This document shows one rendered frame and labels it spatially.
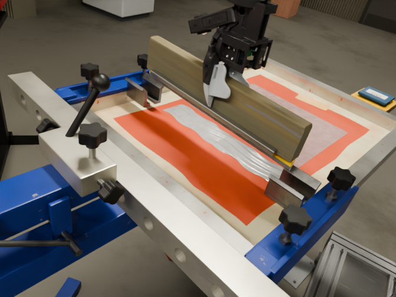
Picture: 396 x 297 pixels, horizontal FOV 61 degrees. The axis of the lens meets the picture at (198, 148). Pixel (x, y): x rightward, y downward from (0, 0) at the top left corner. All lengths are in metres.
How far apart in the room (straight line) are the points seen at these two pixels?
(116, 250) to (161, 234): 1.27
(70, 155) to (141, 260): 1.24
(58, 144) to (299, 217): 0.36
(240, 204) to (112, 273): 1.10
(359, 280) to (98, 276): 1.15
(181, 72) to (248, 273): 0.44
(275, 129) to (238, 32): 0.18
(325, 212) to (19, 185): 0.49
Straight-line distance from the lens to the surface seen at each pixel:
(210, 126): 0.84
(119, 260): 1.71
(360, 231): 2.30
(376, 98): 1.31
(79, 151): 0.52
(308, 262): 1.94
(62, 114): 0.68
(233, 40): 0.60
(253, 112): 0.62
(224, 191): 0.66
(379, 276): 1.80
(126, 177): 0.53
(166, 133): 0.79
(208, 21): 0.64
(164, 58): 0.76
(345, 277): 1.70
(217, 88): 0.64
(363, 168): 0.83
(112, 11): 4.95
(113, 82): 0.89
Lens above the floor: 1.39
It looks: 35 degrees down
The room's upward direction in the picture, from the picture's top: 12 degrees clockwise
